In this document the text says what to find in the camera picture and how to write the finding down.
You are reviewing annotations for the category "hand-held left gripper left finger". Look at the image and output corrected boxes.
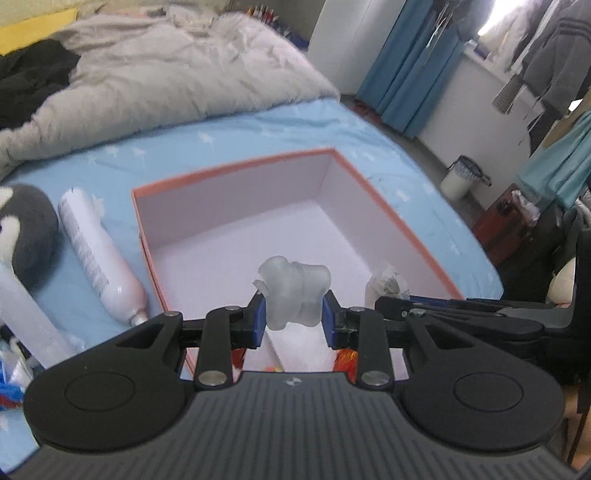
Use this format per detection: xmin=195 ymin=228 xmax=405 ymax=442
xmin=46 ymin=292 xmax=267 ymax=389

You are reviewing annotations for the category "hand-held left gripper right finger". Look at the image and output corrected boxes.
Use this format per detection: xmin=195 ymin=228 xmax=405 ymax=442
xmin=323 ymin=291 xmax=546 ymax=391

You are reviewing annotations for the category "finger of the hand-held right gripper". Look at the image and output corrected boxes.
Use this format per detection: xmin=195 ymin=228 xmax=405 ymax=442
xmin=375 ymin=296 xmax=546 ymax=342
xmin=409 ymin=295 xmax=557 ymax=312

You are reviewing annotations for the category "white tissue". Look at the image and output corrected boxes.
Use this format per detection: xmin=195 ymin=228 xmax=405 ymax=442
xmin=263 ymin=323 xmax=335 ymax=374

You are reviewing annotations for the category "translucent white soft lump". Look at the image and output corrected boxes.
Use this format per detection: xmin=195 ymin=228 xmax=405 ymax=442
xmin=253 ymin=255 xmax=332 ymax=330

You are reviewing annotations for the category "clear plastic bag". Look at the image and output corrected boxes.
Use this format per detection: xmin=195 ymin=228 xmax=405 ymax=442
xmin=365 ymin=261 xmax=411 ymax=308

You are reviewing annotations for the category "orange-rimmed white cardboard box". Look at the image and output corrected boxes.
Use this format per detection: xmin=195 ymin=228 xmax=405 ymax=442
xmin=130 ymin=148 xmax=465 ymax=381

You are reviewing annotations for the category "beige round object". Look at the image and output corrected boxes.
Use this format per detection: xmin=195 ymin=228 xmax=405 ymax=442
xmin=549 ymin=257 xmax=576 ymax=303

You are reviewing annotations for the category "red container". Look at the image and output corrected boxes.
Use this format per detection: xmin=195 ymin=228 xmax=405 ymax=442
xmin=471 ymin=184 xmax=541 ymax=264

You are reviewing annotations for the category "white trash bin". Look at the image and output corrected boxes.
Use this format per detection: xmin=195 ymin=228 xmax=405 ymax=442
xmin=440 ymin=155 xmax=491 ymax=200

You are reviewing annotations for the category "teal hanging cloth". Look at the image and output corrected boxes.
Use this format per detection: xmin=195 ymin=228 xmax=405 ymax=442
xmin=517 ymin=108 xmax=591 ymax=208

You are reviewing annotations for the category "white spray bottle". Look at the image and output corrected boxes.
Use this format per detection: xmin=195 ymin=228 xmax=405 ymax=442
xmin=58 ymin=187 xmax=149 ymax=326

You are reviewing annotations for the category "blue printed bed sheet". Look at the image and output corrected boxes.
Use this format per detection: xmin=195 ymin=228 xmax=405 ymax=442
xmin=0 ymin=97 xmax=504 ymax=462

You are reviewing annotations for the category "striped hanging cloth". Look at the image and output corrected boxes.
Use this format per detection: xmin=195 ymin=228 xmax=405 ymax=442
xmin=492 ymin=69 xmax=527 ymax=116

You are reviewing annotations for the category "clear plastic tube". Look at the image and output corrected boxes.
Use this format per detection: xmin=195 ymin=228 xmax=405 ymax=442
xmin=0 ymin=258 xmax=86 ymax=370

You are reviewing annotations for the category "grey penguin plush toy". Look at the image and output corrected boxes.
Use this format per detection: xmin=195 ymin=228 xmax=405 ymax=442
xmin=0 ymin=183 xmax=61 ymax=291

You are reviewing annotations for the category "blue curtain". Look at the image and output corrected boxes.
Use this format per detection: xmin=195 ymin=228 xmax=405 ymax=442
xmin=355 ymin=0 xmax=467 ymax=139

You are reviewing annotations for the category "blue snack packet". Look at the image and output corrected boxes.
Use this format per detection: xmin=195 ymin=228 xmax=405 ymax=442
xmin=0 ymin=369 xmax=28 ymax=411

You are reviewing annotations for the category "grey hanging jacket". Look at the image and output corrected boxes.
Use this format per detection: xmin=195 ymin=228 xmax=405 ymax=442
xmin=522 ymin=0 xmax=591 ymax=107

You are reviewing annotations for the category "grey duvet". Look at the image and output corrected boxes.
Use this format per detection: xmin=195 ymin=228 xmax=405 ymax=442
xmin=0 ymin=11 xmax=342 ymax=174

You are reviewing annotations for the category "white fluffy hanging garment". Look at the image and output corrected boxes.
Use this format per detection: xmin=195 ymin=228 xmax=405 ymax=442
xmin=480 ymin=0 xmax=546 ymax=70

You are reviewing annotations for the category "white wardrobe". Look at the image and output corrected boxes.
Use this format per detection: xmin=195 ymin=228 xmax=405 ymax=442
xmin=307 ymin=0 xmax=409 ymax=95

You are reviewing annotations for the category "row of small bottles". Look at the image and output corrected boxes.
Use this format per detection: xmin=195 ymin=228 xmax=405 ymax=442
xmin=245 ymin=4 xmax=308 ymax=49

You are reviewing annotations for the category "black clothing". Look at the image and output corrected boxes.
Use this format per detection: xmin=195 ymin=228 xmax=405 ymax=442
xmin=0 ymin=39 xmax=81 ymax=130

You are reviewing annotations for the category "yellow pillow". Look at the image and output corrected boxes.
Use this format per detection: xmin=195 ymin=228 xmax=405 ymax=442
xmin=0 ymin=7 xmax=79 ymax=56

